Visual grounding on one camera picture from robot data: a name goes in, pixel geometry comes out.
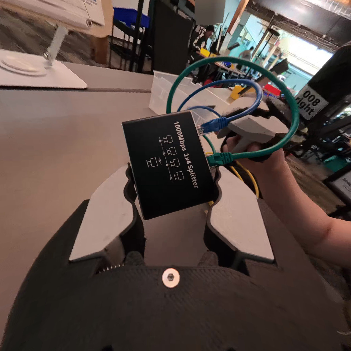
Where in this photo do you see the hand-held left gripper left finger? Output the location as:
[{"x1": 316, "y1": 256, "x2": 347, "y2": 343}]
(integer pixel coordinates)
[{"x1": 69, "y1": 162, "x2": 146, "y2": 264}]

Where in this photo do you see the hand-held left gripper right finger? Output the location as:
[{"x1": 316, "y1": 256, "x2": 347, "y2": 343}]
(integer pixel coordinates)
[{"x1": 204, "y1": 166, "x2": 276, "y2": 266}]

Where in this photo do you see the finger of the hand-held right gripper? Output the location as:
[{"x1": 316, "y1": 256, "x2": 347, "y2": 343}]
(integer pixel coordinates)
[
  {"x1": 221, "y1": 99, "x2": 271, "y2": 118},
  {"x1": 217, "y1": 115, "x2": 290, "y2": 141}
]

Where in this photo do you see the blue ethernet cable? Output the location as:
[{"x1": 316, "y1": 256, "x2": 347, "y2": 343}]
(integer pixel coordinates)
[{"x1": 177, "y1": 79, "x2": 264, "y2": 136}]

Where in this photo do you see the green ethernet cable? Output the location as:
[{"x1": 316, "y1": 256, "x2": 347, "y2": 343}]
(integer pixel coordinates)
[{"x1": 166, "y1": 56, "x2": 300, "y2": 167}]

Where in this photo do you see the black ethernet splitter box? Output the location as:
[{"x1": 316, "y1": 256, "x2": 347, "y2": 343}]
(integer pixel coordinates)
[{"x1": 121, "y1": 110, "x2": 220, "y2": 220}]

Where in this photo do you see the person's right forearm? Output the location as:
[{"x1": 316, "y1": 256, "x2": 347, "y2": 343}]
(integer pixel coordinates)
[{"x1": 254, "y1": 170, "x2": 351, "y2": 270}]

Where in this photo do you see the person's right hand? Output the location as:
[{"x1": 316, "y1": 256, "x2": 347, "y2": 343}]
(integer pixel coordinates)
[{"x1": 222, "y1": 136, "x2": 288, "y2": 185}]

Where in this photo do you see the clear plastic container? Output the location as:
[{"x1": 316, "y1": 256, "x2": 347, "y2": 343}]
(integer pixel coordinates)
[{"x1": 149, "y1": 70, "x2": 229, "y2": 116}]

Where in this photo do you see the teal storage bin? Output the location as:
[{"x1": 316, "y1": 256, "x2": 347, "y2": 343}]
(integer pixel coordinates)
[{"x1": 323, "y1": 155, "x2": 349, "y2": 172}]

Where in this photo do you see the black cabinet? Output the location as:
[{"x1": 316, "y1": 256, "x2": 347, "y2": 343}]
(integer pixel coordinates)
[{"x1": 151, "y1": 0, "x2": 197, "y2": 76}]

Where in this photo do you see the black metal rack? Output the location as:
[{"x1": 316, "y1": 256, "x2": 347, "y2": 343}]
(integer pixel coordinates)
[{"x1": 108, "y1": 0, "x2": 154, "y2": 73}]

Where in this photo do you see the blue storage bin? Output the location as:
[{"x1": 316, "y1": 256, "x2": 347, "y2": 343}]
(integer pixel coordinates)
[{"x1": 113, "y1": 7, "x2": 151, "y2": 28}]

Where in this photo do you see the white monitor stand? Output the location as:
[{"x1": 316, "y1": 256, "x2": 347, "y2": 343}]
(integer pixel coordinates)
[{"x1": 0, "y1": 25, "x2": 88, "y2": 90}]

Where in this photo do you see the yellow ethernet cable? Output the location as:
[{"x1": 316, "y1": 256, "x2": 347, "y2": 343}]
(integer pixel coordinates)
[{"x1": 204, "y1": 151, "x2": 260, "y2": 207}]

